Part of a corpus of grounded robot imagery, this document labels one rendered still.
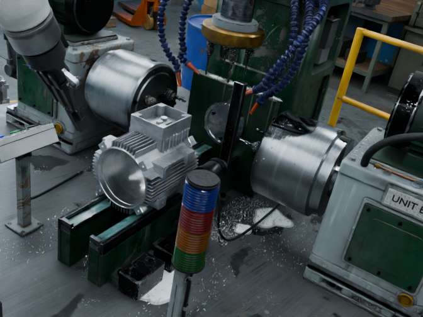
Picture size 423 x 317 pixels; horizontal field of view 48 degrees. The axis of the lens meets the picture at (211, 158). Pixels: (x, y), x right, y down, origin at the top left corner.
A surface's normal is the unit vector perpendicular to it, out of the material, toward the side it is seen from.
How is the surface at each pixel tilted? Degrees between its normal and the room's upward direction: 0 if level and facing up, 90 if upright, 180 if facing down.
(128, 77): 43
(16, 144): 61
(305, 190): 92
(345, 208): 90
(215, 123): 90
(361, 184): 90
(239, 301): 0
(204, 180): 0
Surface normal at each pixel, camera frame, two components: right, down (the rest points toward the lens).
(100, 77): -0.36, -0.18
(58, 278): 0.16, -0.87
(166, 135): 0.84, 0.37
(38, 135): 0.81, -0.09
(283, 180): -0.53, 0.29
